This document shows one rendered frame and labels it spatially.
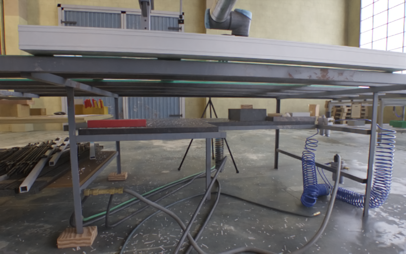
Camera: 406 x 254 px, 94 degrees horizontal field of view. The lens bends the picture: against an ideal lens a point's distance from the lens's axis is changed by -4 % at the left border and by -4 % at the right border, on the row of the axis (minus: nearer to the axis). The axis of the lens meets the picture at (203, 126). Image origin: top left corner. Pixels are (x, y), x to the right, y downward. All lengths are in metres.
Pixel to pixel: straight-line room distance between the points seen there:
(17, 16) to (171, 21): 4.59
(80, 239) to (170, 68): 0.96
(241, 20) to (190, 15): 6.94
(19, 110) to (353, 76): 2.05
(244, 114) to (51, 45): 1.29
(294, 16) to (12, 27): 9.61
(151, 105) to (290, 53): 6.57
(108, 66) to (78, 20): 7.45
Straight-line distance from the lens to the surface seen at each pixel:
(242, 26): 1.11
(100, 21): 7.96
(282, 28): 9.12
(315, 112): 8.15
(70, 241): 1.30
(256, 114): 1.67
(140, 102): 7.23
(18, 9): 8.57
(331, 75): 0.99
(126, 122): 1.16
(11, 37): 8.43
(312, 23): 10.01
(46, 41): 0.78
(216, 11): 0.99
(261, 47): 0.78
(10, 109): 1.93
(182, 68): 0.72
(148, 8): 0.75
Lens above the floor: 0.69
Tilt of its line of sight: 5 degrees down
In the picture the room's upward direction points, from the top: straight up
